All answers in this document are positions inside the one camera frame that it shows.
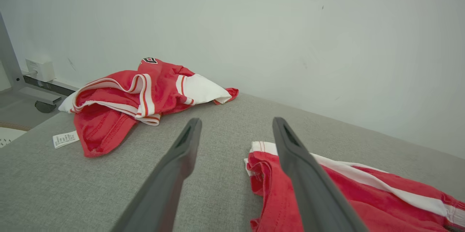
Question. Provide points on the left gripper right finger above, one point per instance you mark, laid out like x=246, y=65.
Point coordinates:
x=316, y=195

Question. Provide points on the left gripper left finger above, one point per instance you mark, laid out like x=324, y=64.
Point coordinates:
x=160, y=203

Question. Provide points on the red shorts with white stripes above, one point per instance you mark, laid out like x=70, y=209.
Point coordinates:
x=392, y=210

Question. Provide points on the red jersey with white sleeves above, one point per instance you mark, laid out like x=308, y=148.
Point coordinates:
x=105, y=126

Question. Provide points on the black caster wheel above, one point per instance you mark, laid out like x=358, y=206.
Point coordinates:
x=45, y=107

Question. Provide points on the white mat with brown rim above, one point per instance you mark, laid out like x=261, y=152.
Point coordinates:
x=9, y=135

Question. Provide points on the white wall socket box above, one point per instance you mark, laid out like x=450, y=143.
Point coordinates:
x=41, y=70

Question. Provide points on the grey metal desk frame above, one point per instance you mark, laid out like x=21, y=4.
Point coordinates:
x=11, y=64

